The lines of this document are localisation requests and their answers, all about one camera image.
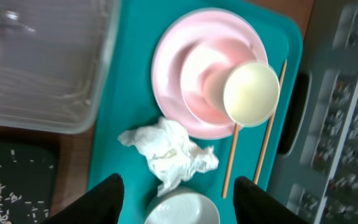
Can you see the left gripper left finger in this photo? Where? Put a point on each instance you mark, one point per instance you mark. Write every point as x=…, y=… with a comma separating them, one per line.
x=102, y=204

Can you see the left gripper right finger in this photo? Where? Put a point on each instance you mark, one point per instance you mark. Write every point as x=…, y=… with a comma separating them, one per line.
x=252, y=205

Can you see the grey bowl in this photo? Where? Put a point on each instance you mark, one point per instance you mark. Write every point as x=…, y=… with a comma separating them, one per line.
x=182, y=206

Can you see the wooden chopstick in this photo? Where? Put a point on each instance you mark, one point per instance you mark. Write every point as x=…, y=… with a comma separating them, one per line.
x=230, y=160
x=268, y=132

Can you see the white napkin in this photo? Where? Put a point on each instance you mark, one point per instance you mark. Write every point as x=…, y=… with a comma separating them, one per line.
x=170, y=153

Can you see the cream cup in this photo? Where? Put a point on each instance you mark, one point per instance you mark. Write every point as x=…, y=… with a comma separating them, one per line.
x=247, y=93

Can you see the teal serving tray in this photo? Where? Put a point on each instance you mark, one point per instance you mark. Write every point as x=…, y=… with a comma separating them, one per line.
x=128, y=100

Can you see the black tray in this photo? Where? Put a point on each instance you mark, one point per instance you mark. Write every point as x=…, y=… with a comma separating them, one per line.
x=17, y=180

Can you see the grey dish rack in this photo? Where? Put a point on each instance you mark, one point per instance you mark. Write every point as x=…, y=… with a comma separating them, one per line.
x=315, y=173

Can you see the clear plastic bin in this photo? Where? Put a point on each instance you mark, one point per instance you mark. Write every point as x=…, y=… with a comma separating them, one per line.
x=55, y=57

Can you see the small pink plate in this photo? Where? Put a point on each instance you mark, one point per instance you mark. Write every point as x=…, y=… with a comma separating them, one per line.
x=205, y=58

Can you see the large pink plate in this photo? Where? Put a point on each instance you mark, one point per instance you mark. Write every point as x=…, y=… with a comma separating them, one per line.
x=170, y=54

